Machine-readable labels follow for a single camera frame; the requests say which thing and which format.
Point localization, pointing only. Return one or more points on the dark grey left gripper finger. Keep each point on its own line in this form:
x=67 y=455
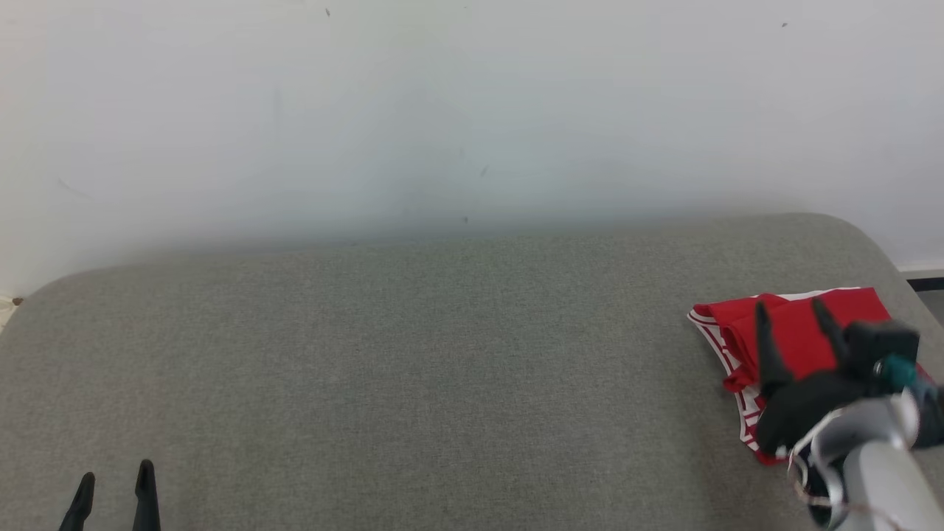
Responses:
x=80 y=509
x=146 y=501

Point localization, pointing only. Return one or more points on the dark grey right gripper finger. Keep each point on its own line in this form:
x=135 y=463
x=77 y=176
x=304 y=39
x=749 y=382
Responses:
x=832 y=328
x=768 y=354

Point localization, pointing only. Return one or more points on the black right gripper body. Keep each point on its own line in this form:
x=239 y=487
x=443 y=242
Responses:
x=804 y=405

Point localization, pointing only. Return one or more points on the red white sports shirt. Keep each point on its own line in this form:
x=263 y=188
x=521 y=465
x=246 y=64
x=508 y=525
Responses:
x=793 y=339

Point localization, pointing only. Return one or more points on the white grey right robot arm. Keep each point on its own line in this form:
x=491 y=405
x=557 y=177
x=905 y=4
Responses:
x=877 y=479

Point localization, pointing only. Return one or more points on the white black skirting board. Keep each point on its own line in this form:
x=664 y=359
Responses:
x=925 y=271

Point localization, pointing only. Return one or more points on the grey fabric sofa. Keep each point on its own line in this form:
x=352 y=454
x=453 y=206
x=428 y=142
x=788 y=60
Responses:
x=413 y=369

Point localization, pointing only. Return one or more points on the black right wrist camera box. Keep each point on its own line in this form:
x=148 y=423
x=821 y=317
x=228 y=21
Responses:
x=881 y=339

